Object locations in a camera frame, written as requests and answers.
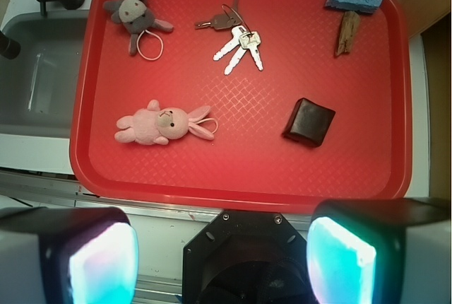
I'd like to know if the grey plush donkey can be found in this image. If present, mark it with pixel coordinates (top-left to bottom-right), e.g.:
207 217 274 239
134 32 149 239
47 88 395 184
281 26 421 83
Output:
102 0 174 61

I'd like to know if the pink plush bunny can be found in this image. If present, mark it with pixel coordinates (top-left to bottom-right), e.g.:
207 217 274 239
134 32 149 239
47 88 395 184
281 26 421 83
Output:
114 100 219 146

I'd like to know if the silver key bunch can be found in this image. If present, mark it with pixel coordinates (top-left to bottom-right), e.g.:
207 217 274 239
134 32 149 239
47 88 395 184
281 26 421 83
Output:
194 0 263 76

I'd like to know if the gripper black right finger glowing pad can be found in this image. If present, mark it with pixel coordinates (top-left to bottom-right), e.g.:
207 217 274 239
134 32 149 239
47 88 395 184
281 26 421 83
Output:
307 198 451 303

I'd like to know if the dark brown square block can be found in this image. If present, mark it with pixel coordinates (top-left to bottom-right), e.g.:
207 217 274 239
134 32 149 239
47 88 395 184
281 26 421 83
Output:
282 98 335 147

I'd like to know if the grey sink basin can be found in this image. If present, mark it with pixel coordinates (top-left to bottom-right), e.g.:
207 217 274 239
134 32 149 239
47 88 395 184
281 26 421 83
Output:
1 11 88 138

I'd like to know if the red plastic tray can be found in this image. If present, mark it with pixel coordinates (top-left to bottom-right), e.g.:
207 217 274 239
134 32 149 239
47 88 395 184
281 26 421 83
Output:
70 0 412 212

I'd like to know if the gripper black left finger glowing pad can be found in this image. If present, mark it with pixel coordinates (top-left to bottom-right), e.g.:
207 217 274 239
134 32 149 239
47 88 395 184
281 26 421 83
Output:
1 207 138 303

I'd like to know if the brown wood piece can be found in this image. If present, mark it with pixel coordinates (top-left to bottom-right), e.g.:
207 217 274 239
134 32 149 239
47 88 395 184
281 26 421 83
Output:
335 11 361 57

